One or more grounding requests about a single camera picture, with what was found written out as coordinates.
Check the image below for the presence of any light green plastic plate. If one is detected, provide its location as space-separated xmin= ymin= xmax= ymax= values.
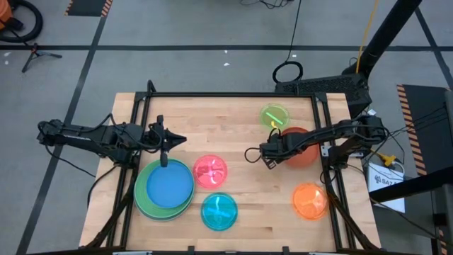
xmin=133 ymin=158 xmax=196 ymax=222

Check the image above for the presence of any yellow plug connector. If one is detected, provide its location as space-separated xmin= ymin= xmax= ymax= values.
xmin=371 ymin=148 xmax=398 ymax=167

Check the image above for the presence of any orange-red plastic plate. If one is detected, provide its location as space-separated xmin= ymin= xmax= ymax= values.
xmin=281 ymin=126 xmax=321 ymax=169

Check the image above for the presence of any black horizontal bar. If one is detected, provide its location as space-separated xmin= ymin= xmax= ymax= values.
xmin=369 ymin=176 xmax=453 ymax=203

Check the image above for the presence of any black looped gripper cable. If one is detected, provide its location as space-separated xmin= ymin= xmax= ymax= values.
xmin=244 ymin=147 xmax=263 ymax=164

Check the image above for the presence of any cyan translucent small plate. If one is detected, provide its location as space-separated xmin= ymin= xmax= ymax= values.
xmin=200 ymin=192 xmax=239 ymax=232

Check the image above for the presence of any black aluminium table frame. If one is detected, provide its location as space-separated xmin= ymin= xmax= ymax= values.
xmin=84 ymin=79 xmax=382 ymax=254

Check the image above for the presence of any pink translucent small plate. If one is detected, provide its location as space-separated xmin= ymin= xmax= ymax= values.
xmin=193 ymin=154 xmax=229 ymax=190

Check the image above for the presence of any yellow-green translucent small plate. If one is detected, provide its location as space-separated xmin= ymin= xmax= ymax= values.
xmin=259 ymin=103 xmax=290 ymax=130

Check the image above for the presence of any orange translucent small plate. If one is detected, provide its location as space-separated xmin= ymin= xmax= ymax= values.
xmin=292 ymin=182 xmax=330 ymax=222

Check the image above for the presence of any black diagonal pole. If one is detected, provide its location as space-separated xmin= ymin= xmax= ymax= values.
xmin=342 ymin=0 xmax=424 ymax=81

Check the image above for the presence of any white paper sign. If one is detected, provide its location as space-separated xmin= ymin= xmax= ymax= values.
xmin=367 ymin=161 xmax=406 ymax=214

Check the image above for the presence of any black floor cable with coil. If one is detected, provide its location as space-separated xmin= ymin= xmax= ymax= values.
xmin=272 ymin=0 xmax=304 ymax=84

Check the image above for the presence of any black tripod stand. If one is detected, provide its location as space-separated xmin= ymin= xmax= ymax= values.
xmin=21 ymin=42 xmax=63 ymax=74

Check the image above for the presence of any black mat with hazard stripes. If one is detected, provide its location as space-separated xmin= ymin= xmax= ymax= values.
xmin=396 ymin=84 xmax=453 ymax=177
xmin=64 ymin=0 xmax=113 ymax=18

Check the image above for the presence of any yellow cable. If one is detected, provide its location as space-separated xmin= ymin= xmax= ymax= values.
xmin=355 ymin=0 xmax=380 ymax=74

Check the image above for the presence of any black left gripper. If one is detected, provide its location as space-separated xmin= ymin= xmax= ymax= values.
xmin=141 ymin=115 xmax=188 ymax=169

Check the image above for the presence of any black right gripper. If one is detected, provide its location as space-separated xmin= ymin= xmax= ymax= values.
xmin=259 ymin=133 xmax=297 ymax=171

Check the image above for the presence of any dark green plastic plate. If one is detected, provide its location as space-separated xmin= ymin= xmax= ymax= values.
xmin=139 ymin=207 xmax=194 ymax=223

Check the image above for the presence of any orange vacuum cleaner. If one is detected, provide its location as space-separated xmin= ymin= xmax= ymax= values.
xmin=0 ymin=0 xmax=13 ymax=31

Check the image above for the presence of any blue plastic plate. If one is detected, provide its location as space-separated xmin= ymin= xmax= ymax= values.
xmin=146 ymin=162 xmax=195 ymax=210

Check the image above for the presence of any black vacuum hose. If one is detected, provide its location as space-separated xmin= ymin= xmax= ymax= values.
xmin=0 ymin=0 xmax=44 ymax=44

